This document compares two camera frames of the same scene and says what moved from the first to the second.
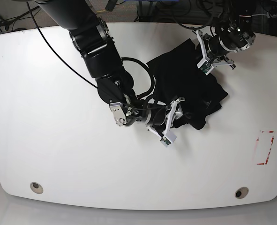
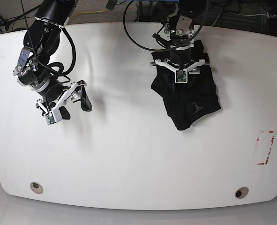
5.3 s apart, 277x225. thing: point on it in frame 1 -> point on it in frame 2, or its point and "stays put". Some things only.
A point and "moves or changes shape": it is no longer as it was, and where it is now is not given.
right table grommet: [241, 192] stays put
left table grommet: [36, 188] stays put
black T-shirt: [178, 76] moves or changes shape
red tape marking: [268, 158] stays put
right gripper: [221, 41] -> [182, 33]
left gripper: [159, 119] -> [52, 92]
